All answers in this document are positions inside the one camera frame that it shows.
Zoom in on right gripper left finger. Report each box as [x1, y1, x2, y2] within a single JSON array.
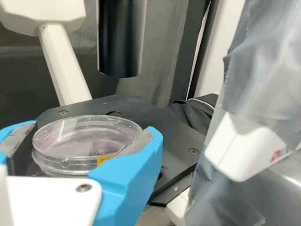
[[0, 120, 38, 177]]

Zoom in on petri dish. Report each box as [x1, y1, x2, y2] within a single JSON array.
[[32, 114, 144, 178]]

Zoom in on cream microscope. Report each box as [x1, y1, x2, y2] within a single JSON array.
[[0, 0, 221, 226]]

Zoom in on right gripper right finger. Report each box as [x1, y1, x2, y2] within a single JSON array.
[[88, 126, 164, 226]]

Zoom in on white pipette stand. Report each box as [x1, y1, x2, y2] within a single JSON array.
[[185, 0, 301, 226]]

